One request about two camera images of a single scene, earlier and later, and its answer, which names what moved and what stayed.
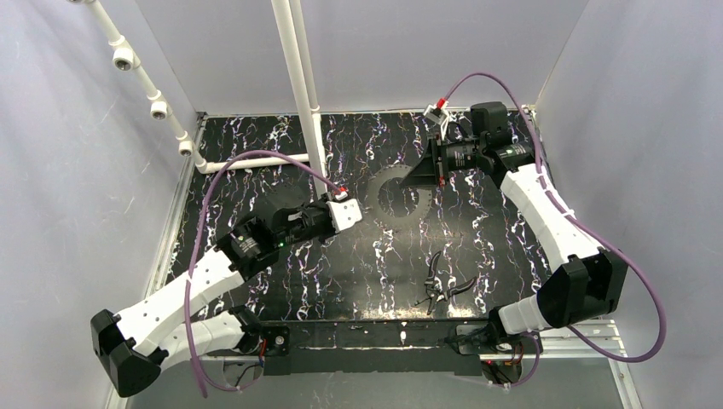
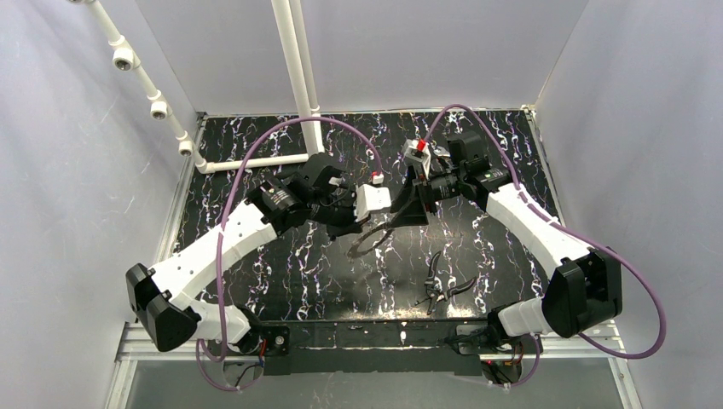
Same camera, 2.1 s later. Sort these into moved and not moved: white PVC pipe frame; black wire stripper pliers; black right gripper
Moved: black right gripper
Not moved: white PVC pipe frame; black wire stripper pliers
